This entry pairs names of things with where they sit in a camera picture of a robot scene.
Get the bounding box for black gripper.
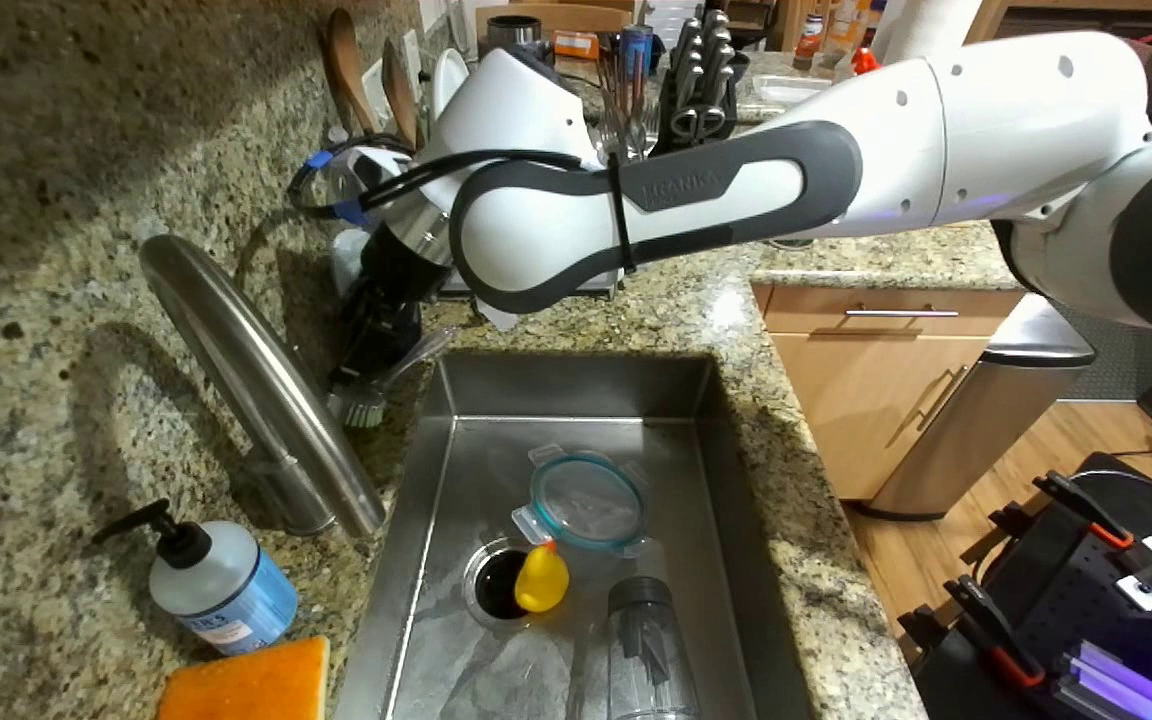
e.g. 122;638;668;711
334;245;445;390

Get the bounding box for steel gooseneck faucet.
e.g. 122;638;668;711
138;231;389;547

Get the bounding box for dish brush green bristles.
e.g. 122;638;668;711
334;331;453;437

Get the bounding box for glass container teal lid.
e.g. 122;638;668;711
507;447;655;561

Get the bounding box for clear soap dispenser black pump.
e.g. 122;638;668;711
87;495;303;660

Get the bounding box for wooden spoon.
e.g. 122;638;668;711
321;6;389;142
381;37;425;151

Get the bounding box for steel sink basin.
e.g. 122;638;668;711
334;349;789;720

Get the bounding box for large white plate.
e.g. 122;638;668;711
428;48;472;123

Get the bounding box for orange sponge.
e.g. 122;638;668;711
154;634;335;720

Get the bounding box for black kitchen appliance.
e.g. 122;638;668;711
481;13;552;65

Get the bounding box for clear drinking glass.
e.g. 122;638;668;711
602;572;706;720

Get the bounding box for black knife block with knives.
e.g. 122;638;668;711
653;3;750;151

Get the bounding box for light wooden base cabinet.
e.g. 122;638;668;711
750;275;1033;506

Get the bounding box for orange black clamp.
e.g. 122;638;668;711
1033;472;1140;550
953;576;1054;694

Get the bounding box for black robot cart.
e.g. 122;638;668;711
902;452;1152;720

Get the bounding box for brown wooden dresser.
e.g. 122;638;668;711
970;0;1152;41

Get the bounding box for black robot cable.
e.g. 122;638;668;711
284;139;632;275

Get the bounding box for steel drawer bar handle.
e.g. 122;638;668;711
836;304;970;328

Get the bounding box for slim cabinet door handle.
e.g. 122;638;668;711
885;365;970;452

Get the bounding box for silver aluminium frame rail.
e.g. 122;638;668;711
1069;634;1152;720

